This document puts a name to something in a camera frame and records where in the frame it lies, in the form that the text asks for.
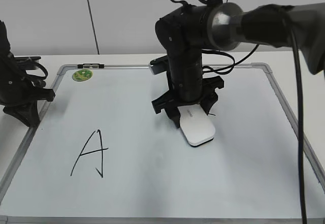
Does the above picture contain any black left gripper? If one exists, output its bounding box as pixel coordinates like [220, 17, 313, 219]
[1, 53, 55, 127]

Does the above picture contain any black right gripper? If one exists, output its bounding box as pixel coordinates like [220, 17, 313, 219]
[152, 5, 223, 129]

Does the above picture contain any white rectangular board eraser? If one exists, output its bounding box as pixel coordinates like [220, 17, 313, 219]
[179, 105, 216, 147]

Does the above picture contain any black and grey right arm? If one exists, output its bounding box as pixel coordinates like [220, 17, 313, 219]
[150, 3, 324, 127]

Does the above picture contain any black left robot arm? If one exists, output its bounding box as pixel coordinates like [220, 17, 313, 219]
[1, 21, 55, 127]

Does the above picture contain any round green magnet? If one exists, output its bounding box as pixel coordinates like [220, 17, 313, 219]
[72, 69, 93, 82]

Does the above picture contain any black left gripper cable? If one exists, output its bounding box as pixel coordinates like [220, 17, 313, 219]
[15, 58, 49, 80]

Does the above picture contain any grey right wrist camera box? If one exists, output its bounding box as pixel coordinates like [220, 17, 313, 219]
[149, 55, 168, 75]

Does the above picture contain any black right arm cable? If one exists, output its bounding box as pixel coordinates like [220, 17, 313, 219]
[167, 0, 308, 224]

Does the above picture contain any white board with grey frame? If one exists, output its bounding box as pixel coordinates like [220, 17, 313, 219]
[0, 62, 325, 224]

